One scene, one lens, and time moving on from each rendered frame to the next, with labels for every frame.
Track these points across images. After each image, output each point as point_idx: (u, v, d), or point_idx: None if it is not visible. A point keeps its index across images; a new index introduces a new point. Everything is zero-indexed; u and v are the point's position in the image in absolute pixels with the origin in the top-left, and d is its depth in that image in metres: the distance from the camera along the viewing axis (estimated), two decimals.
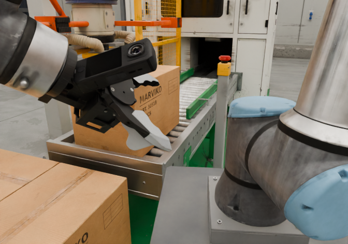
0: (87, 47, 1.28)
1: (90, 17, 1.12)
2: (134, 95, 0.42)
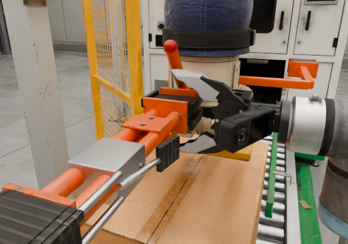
0: None
1: (213, 79, 0.64)
2: (215, 114, 0.45)
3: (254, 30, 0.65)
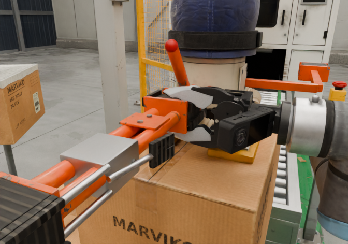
0: None
1: (218, 81, 0.64)
2: (214, 115, 0.45)
3: (260, 31, 0.64)
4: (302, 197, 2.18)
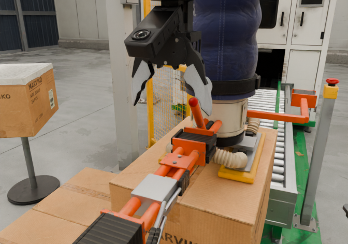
0: None
1: (225, 116, 0.81)
2: (160, 65, 0.45)
3: (259, 77, 0.81)
4: (300, 188, 2.32)
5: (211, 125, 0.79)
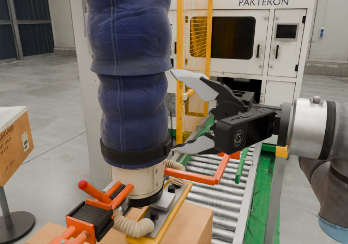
0: None
1: (136, 181, 0.84)
2: (214, 115, 0.44)
3: (168, 143, 0.84)
4: None
5: (120, 190, 0.82)
